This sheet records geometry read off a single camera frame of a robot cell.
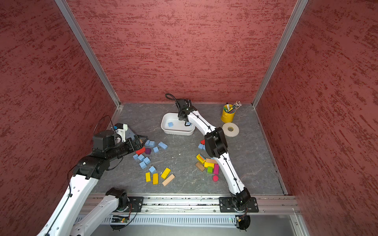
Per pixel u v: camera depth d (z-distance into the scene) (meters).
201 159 0.88
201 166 0.87
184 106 0.83
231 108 1.01
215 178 0.82
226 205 0.74
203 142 0.97
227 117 1.03
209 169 0.84
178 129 1.00
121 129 0.64
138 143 0.62
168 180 0.81
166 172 0.85
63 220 0.39
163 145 0.95
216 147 0.64
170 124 1.08
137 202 0.74
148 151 0.91
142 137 0.69
